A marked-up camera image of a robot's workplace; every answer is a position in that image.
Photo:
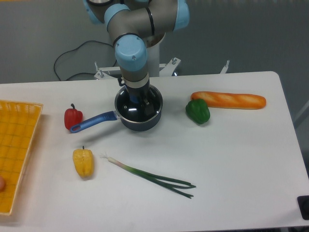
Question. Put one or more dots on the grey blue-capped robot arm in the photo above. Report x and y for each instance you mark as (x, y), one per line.
(129, 23)

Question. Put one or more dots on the white pedestal base frame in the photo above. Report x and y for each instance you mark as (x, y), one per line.
(165, 69)

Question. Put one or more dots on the black device at table edge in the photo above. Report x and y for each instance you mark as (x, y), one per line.
(303, 203)

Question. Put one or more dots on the dark blue saucepan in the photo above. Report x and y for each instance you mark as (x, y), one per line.
(111, 116)

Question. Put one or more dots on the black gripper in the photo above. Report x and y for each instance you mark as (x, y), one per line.
(140, 94)

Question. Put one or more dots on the yellow woven basket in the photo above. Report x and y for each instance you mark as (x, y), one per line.
(18, 123)

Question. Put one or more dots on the yellow bell pepper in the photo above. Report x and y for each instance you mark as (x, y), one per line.
(83, 160)

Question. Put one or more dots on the green bell pepper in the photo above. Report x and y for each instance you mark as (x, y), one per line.
(198, 111)

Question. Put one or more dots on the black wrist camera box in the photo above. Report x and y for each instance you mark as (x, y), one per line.
(121, 81)

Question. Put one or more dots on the glass lid with blue knob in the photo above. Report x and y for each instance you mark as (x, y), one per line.
(133, 111)

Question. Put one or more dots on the red bell pepper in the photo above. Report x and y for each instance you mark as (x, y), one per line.
(72, 116)

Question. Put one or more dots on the green spring onion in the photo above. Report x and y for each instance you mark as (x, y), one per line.
(172, 184)

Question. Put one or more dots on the orange baguette loaf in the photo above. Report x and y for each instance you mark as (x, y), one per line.
(230, 100)

